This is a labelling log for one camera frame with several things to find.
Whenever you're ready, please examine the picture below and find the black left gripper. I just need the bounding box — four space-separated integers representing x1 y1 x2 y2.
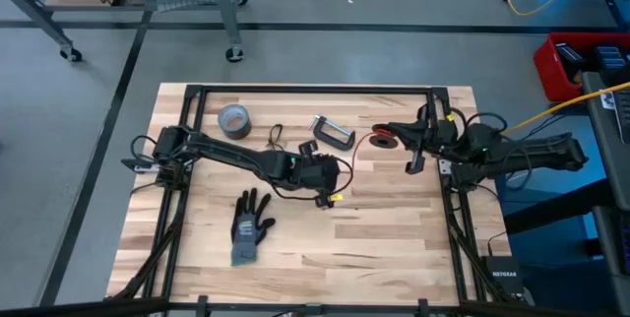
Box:
289 139 343 210

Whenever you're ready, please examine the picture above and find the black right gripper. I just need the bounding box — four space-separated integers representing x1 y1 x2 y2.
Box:
391 103 462 175

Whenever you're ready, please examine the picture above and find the black cord spool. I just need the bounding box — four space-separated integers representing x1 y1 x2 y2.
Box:
369 123 399 150

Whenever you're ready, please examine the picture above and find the red cord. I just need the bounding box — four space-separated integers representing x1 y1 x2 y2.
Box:
349 123 396 161

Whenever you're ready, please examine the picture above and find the black C-clamp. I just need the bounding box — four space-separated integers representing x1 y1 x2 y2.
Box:
308 113 356 152

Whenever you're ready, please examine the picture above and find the grey work glove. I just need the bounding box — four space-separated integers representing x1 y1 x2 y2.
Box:
229 187 277 268

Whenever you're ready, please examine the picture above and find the red floor bin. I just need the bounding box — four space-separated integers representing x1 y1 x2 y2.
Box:
534 32 630 103

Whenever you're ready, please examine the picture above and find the black device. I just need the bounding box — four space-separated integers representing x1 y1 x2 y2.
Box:
592 44 630 86
554 42 587 82

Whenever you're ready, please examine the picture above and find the dark grey desk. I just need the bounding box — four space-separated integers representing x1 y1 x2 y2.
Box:
580 71 630 317

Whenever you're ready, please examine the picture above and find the yellow-tagged black cable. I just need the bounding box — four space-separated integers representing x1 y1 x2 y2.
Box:
268 157 354 204

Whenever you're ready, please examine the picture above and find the thin black cord loop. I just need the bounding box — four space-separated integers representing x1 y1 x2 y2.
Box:
266 123 286 152

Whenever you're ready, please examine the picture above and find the black table frame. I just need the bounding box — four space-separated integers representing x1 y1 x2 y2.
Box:
104 84 536 317

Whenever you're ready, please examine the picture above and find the grey duct tape roll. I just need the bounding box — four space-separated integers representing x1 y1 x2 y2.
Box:
217 103 253 141

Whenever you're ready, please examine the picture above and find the thick yellow hanging cable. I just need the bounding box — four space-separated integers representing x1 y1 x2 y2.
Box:
499 81 630 136

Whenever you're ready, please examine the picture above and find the black Netgear switch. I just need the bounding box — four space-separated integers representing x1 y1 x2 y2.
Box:
480 255 526 294

